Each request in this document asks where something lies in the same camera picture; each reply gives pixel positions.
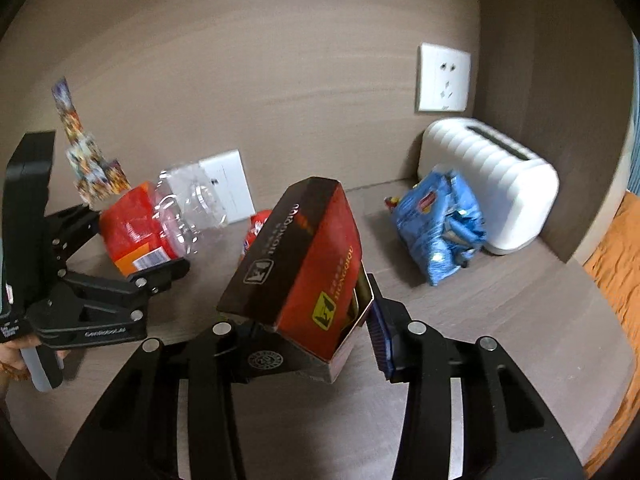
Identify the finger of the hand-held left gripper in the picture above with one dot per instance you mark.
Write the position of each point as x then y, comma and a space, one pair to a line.
100, 310
72, 232

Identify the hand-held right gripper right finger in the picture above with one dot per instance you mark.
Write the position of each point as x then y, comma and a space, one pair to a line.
382, 340

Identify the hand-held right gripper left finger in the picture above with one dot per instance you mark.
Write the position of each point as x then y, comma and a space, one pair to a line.
260, 360

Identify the orange-red snack packet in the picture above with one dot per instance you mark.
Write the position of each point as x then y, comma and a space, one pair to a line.
130, 225

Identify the dark red cardboard box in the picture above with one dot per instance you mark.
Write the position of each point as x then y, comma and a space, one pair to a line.
310, 260

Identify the person's left hand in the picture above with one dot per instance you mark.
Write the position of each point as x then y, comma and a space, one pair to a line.
14, 362

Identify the colourful picture sticker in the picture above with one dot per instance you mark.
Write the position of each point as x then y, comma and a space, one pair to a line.
114, 176
91, 189
85, 154
71, 125
62, 94

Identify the crumpled blue chip bag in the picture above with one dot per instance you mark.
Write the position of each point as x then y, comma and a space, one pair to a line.
435, 230

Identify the clear plastic bottle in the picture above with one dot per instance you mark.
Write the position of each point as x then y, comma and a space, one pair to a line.
192, 210

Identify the red snack wrapper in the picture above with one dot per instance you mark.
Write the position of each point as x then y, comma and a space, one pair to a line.
255, 232

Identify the white ribbed toaster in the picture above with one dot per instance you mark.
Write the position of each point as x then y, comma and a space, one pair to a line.
505, 180

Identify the orange bed blanket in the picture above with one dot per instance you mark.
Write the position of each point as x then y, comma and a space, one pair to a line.
615, 270

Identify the wooden desk hutch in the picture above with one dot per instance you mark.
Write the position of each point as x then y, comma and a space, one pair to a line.
300, 60

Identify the blue curtain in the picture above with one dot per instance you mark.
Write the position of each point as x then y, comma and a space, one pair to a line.
634, 125

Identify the white wall socket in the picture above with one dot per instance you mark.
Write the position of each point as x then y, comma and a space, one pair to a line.
232, 185
444, 77

